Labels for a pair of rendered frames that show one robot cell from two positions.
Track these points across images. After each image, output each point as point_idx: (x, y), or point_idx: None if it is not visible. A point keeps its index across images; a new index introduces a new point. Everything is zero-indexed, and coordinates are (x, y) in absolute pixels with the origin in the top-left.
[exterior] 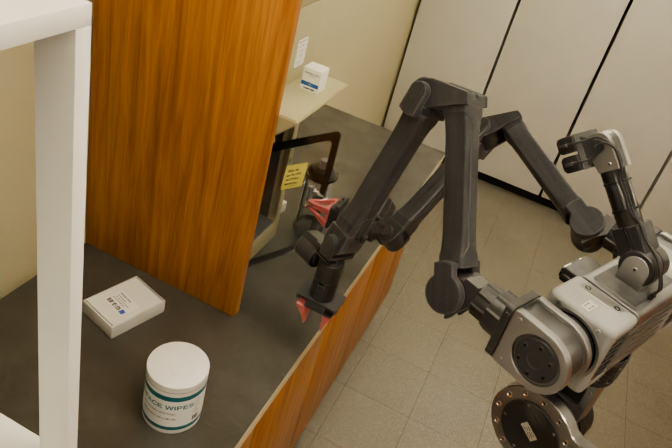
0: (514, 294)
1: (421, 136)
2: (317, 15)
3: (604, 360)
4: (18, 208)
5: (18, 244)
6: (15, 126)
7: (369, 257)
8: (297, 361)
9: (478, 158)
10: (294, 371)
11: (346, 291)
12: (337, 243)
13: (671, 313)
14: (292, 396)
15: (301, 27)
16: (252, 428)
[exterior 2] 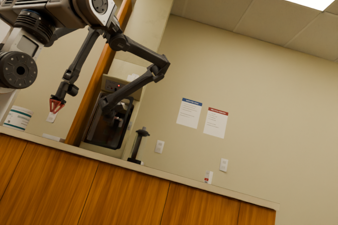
0: None
1: (89, 34)
2: (144, 71)
3: None
4: (70, 122)
5: (65, 133)
6: (79, 100)
7: (132, 162)
8: (47, 139)
9: (147, 76)
10: (55, 172)
11: (99, 153)
12: None
13: None
14: (53, 204)
15: (133, 69)
16: (8, 133)
